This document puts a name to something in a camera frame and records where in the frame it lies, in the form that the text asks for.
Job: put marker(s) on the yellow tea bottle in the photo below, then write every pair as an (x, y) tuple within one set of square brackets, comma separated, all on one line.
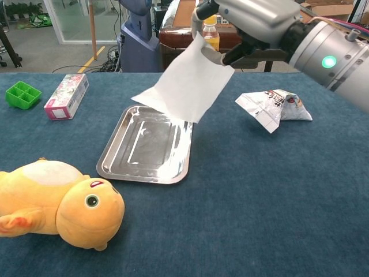
[(212, 39)]

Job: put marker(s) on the cardboard box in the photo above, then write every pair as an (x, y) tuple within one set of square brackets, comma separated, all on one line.
[(331, 7)]

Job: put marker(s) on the blue felt table cloth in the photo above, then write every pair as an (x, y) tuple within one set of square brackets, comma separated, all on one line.
[(259, 202)]

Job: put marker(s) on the upright wooden pole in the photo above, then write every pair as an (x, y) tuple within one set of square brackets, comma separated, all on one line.
[(92, 29)]

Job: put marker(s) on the brown mahjong table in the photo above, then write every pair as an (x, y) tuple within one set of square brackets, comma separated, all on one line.
[(173, 40)]

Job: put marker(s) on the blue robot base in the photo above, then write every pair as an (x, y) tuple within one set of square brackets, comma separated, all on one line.
[(138, 43)]

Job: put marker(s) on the crumpled white snack bag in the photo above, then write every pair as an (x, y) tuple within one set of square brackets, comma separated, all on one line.
[(271, 108)]

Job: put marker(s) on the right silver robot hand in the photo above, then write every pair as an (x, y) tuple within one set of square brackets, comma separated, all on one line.
[(259, 14)]

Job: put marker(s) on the green bag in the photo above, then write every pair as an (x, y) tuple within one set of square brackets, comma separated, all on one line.
[(40, 20)]

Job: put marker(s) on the silver metal tray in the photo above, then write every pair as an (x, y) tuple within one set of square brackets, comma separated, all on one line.
[(144, 150)]

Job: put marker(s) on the floral pink carton box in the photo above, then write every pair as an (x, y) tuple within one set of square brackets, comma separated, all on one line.
[(67, 92)]

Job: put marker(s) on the black stand leg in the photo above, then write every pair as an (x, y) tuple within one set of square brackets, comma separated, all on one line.
[(8, 46)]

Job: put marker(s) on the yellow plush duck toy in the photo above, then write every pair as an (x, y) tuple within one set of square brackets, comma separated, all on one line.
[(52, 199)]

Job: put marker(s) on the green potted plants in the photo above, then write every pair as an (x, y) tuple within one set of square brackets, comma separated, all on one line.
[(23, 10)]

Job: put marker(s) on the white paper sheet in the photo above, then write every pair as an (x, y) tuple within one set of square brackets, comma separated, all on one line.
[(184, 86)]

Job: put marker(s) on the green plastic grid box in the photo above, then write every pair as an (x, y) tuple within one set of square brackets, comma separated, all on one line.
[(23, 96)]

